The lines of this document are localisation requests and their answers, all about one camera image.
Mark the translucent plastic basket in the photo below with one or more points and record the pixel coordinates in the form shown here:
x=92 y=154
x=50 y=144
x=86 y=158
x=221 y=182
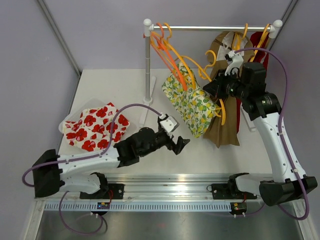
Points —
x=74 y=115

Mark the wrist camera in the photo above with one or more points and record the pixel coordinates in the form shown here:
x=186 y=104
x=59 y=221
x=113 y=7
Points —
x=167 y=123
x=235 y=61

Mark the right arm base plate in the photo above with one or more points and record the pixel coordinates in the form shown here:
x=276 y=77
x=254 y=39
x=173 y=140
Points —
x=221 y=191

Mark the orange hanger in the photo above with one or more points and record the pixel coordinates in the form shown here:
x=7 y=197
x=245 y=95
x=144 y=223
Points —
x=160 y=44

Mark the lemon print skirt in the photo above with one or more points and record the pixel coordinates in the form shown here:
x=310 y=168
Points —
x=194 y=105

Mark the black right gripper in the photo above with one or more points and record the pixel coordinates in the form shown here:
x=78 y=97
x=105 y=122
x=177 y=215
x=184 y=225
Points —
x=215 y=87

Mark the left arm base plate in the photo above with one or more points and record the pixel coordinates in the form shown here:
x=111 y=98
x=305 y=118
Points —
x=114 y=191

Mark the slotted cable duct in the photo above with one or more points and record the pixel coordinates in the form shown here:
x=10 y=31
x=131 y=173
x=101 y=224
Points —
x=144 y=206

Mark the tan corduroy skirt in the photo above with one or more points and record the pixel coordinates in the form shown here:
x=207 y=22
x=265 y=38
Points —
x=226 y=134

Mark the yellow hanger of tan skirt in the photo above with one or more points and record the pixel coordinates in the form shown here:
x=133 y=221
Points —
x=238 y=38

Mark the red poppy skirt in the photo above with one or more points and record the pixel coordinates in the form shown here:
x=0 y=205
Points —
x=92 y=132

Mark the white clothes rack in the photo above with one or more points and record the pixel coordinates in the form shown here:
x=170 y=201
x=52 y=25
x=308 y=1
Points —
x=273 y=29

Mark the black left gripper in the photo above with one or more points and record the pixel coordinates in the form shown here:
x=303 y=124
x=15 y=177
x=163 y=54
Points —
x=177 y=148

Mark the yellow hanger of red skirt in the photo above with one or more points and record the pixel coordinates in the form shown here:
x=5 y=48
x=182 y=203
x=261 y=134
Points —
x=259 y=40

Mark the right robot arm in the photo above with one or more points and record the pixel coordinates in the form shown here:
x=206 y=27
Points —
x=289 y=180

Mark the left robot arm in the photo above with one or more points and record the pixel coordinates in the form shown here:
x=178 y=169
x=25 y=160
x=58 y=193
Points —
x=51 y=174

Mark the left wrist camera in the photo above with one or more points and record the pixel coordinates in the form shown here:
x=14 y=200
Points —
x=167 y=123

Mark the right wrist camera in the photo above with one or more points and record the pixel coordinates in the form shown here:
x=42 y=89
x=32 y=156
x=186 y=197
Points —
x=235 y=61

